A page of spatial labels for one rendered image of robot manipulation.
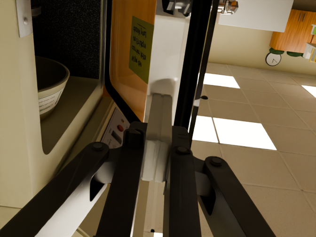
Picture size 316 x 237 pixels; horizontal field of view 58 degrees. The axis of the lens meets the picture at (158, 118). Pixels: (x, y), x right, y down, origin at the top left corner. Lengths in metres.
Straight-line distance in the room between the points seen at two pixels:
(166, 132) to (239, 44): 5.89
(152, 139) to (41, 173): 0.19
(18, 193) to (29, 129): 0.07
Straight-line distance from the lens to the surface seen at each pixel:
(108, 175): 0.16
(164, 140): 0.16
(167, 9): 0.28
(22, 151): 0.29
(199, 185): 0.16
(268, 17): 5.37
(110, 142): 0.47
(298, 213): 2.49
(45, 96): 0.38
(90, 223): 0.35
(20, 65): 0.26
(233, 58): 6.09
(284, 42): 5.91
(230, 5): 0.31
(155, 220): 2.03
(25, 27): 0.26
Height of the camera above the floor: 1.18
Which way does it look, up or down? 26 degrees up
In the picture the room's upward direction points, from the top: 173 degrees counter-clockwise
